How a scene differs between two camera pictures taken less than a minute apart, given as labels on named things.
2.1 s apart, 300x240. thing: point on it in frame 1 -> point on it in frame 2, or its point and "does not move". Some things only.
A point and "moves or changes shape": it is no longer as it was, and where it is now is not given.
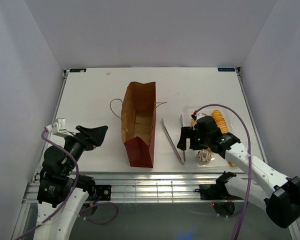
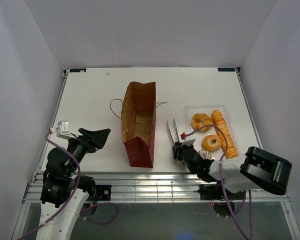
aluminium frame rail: (144, 187) does not move
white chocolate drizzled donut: (203, 156) does not move
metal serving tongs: (172, 142) moves or changes shape
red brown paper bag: (138, 122) does not move
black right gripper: (187, 132) -> (177, 148)
